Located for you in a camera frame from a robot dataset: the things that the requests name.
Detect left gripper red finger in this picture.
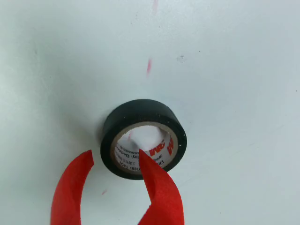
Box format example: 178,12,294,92
137,148,186,225
50,149,95,225

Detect black electrical tape roll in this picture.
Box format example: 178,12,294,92
100,98,188,180

